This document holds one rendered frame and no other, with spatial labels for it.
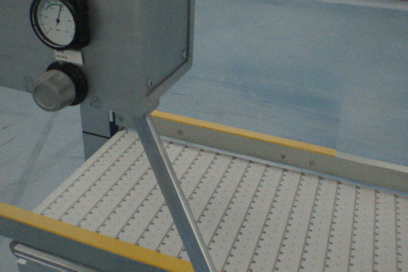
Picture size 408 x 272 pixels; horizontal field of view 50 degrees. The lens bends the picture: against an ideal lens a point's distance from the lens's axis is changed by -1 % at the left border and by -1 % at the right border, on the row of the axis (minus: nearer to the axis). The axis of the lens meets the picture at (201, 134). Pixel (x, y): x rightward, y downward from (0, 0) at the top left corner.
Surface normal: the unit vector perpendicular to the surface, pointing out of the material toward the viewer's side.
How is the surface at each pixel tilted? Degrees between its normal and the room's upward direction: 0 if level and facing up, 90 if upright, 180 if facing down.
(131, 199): 0
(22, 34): 90
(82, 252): 90
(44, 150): 0
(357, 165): 90
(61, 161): 0
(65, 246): 90
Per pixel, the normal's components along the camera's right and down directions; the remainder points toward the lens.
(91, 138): -0.34, 0.46
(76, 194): 0.05, -0.86
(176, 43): 0.94, 0.22
